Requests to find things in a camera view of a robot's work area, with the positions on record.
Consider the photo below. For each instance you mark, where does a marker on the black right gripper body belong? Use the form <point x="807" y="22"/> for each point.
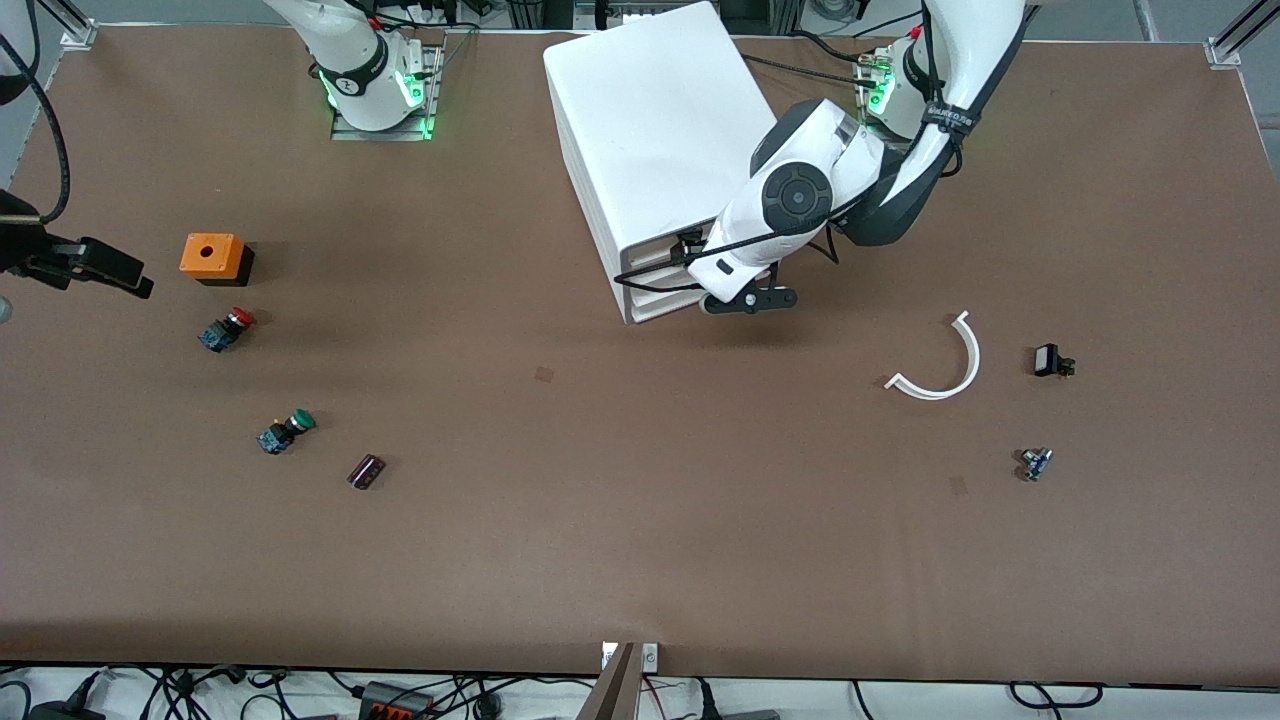
<point x="30" y="250"/>

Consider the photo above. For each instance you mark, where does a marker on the white plastic drawer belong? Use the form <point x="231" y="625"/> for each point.
<point x="665" y="310"/>
<point x="655" y="274"/>
<point x="660" y="294"/>
<point x="650" y="252"/>

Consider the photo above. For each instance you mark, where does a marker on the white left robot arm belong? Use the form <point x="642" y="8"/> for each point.
<point x="800" y="200"/>

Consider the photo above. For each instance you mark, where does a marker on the orange button box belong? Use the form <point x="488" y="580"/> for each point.
<point x="208" y="255"/>

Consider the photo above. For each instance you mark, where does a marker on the red push button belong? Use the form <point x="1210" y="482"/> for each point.
<point x="225" y="330"/>

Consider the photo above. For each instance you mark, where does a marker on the white drawer cabinet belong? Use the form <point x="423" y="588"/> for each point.
<point x="650" y="120"/>

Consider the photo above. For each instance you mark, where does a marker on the green push button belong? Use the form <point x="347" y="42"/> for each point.
<point x="285" y="432"/>

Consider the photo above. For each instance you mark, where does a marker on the white curved plastic strip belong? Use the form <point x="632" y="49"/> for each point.
<point x="968" y="370"/>

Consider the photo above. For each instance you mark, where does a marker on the dark purple small block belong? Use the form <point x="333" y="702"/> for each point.
<point x="366" y="472"/>

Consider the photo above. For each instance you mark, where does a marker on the small blue contact block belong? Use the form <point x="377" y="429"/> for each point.
<point x="1035" y="464"/>

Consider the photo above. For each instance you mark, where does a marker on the black power adapter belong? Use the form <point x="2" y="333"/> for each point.
<point x="65" y="711"/>

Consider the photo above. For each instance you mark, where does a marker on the black orange power strip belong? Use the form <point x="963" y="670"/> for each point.
<point x="395" y="700"/>

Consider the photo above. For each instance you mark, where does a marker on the black left camera bracket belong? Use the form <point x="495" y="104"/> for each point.
<point x="750" y="300"/>

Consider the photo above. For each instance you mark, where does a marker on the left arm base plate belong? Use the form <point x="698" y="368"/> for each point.
<point x="868" y="110"/>

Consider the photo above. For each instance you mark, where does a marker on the aluminium frame profile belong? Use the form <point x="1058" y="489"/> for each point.
<point x="1240" y="35"/>
<point x="70" y="25"/>

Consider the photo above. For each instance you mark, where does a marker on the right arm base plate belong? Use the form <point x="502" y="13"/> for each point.
<point x="435" y="90"/>

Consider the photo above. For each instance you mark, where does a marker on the black switch white face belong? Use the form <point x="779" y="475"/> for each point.
<point x="1048" y="360"/>

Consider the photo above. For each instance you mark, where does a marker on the white post bracket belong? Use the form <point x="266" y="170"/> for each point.
<point x="650" y="657"/>

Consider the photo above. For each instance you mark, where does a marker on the brown camera post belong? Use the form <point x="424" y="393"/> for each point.
<point x="612" y="690"/>

